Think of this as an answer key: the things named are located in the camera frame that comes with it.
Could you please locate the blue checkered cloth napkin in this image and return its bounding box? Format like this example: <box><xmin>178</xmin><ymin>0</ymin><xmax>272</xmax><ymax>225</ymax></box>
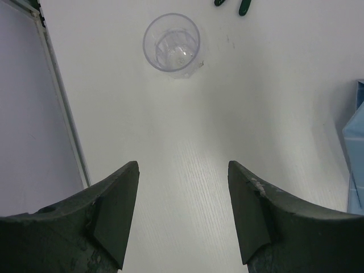
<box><xmin>343</xmin><ymin>80</ymin><xmax>363</xmax><ymax>215</ymax></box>

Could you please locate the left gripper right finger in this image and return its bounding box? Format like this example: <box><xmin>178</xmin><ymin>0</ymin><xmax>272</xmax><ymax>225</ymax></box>
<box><xmin>228</xmin><ymin>161</ymin><xmax>363</xmax><ymax>272</ymax></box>

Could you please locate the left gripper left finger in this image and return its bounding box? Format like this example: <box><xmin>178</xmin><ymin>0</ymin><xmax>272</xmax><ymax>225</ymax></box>
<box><xmin>1</xmin><ymin>161</ymin><xmax>139</xmax><ymax>272</ymax></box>

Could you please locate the clear plastic cup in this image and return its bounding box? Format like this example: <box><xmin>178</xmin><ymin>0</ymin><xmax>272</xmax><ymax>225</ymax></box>
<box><xmin>143</xmin><ymin>13</ymin><xmax>201</xmax><ymax>79</ymax></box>

